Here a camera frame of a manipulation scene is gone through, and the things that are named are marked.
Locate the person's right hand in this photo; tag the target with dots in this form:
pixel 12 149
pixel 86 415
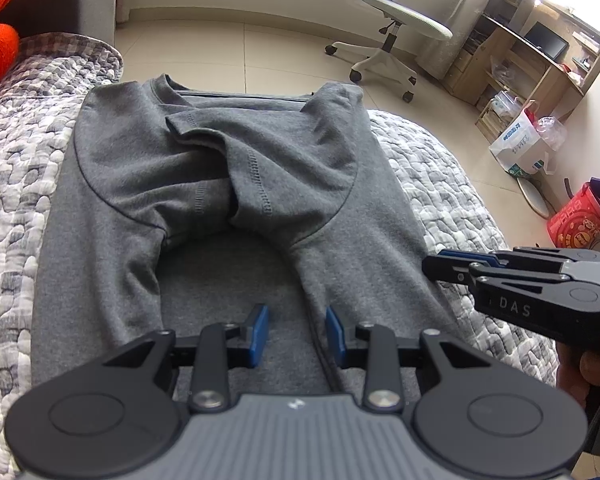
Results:
pixel 595 367

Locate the wooden desk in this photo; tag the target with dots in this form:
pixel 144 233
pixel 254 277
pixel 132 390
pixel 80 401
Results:
pixel 480 70

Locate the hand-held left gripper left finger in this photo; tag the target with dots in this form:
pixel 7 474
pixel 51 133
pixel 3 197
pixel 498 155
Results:
pixel 260 332

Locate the red printed bag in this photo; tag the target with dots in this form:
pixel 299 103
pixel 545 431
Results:
pixel 577 220

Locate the grey t-shirt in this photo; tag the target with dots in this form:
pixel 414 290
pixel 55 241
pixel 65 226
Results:
pixel 155 185

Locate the grey sofa armrest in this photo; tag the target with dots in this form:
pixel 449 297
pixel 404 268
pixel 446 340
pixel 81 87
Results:
pixel 70 5

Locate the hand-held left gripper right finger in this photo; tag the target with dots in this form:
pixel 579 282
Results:
pixel 333 332

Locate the grey office chair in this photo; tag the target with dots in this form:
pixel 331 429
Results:
pixel 410 15

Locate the patterned grey curtain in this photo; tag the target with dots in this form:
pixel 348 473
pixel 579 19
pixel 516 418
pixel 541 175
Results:
pixel 460 20

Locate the white oval object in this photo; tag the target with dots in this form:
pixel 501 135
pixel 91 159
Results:
pixel 535 195

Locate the clear plastic bag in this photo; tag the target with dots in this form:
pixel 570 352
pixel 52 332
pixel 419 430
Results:
pixel 552 132

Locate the clear plastic storage box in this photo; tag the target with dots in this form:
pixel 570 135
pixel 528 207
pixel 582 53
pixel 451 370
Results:
pixel 505 105

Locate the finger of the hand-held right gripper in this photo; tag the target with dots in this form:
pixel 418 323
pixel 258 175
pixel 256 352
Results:
pixel 465 254
pixel 445 267

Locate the grey quilted blanket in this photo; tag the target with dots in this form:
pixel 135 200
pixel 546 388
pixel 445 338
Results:
pixel 15 160

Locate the black laptop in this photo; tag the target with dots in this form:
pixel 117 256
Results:
pixel 547 40

